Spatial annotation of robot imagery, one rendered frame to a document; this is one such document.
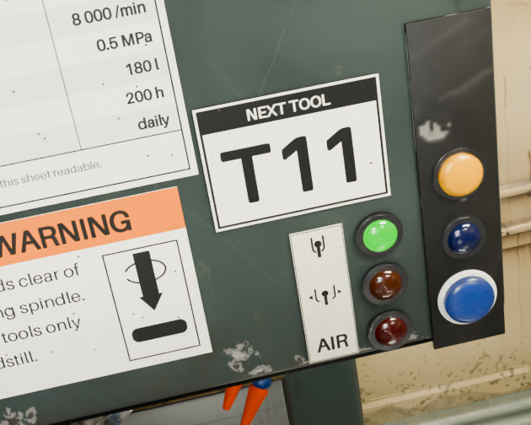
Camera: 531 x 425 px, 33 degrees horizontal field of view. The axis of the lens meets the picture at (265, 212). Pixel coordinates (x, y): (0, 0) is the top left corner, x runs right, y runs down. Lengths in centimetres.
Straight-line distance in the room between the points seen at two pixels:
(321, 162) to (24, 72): 16
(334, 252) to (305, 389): 90
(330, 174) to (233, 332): 11
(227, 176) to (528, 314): 148
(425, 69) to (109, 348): 23
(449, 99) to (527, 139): 124
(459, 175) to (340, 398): 95
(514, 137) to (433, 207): 121
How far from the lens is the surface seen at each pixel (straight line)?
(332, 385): 140
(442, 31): 48
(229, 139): 47
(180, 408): 134
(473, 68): 49
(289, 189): 48
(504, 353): 194
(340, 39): 47
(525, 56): 168
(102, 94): 46
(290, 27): 46
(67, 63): 45
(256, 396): 75
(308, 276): 51
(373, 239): 50
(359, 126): 48
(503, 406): 197
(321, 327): 53
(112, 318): 51
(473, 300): 54
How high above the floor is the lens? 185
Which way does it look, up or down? 25 degrees down
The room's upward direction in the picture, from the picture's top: 10 degrees counter-clockwise
